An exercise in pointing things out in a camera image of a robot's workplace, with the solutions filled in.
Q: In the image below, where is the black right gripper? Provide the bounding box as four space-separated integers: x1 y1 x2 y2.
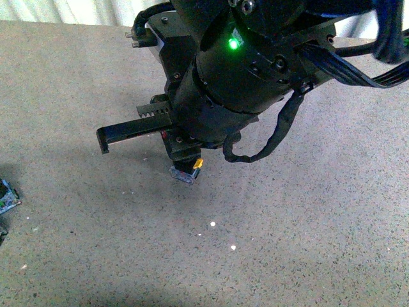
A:
96 51 288 175

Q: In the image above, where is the white pleated curtain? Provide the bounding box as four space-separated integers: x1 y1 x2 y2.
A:
1 0 378 39

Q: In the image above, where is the black camera cable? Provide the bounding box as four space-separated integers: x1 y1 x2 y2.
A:
132 2 175 36

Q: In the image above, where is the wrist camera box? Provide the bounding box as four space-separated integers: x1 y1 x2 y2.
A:
125 15 199 84

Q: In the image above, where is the black sleeved gripper cable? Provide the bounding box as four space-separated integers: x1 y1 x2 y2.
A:
222 83 314 164

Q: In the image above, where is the blue ribbon cable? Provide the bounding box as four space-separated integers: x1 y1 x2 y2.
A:
300 0 409 89

